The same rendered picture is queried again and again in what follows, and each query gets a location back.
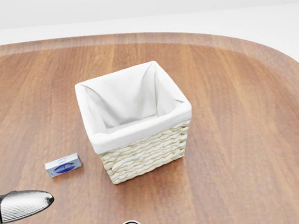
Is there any small silver blue printed box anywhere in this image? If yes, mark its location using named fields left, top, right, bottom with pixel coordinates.
left=43, top=151, right=83, bottom=179

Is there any woven basket with white liner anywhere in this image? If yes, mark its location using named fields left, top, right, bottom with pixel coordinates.
left=73, top=57, right=199, bottom=188

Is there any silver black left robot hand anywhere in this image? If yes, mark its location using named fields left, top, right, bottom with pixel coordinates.
left=0, top=187, right=57, bottom=224

